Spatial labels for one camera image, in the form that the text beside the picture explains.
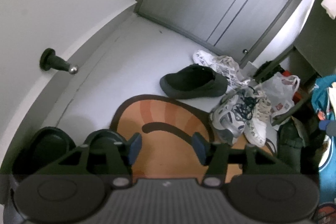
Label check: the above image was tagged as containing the teal blue printed garment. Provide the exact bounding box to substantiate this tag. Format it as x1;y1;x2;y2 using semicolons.
311;75;335;223

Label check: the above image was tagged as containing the orange cat-shaped floor mat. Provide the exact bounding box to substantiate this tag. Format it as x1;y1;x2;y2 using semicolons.
109;94;278;184

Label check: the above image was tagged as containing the black chunky clog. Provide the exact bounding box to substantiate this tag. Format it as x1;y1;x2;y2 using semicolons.
11;127;76;185
84;130;132;175

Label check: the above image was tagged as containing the white plastic bag red print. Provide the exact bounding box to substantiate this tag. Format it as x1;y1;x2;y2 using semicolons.
261;72;300;122

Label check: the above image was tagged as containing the dark shoe rack frame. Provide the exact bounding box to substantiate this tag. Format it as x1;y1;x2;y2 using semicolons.
252;0;336;127

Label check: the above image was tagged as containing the wall door stopper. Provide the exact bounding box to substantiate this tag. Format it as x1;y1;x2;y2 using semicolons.
39;48;79;75

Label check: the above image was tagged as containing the white patterned sneaker far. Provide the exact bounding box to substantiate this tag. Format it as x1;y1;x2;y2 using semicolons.
192;50;251;89

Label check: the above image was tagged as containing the grey sneaker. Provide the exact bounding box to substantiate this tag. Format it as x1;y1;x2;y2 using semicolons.
209;86;259;145

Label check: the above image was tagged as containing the black slipper near door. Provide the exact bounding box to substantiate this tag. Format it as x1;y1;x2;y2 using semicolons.
159;64;228;100

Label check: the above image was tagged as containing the white sneaker with beige laces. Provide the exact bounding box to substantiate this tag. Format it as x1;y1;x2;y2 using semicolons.
244;90;272;148

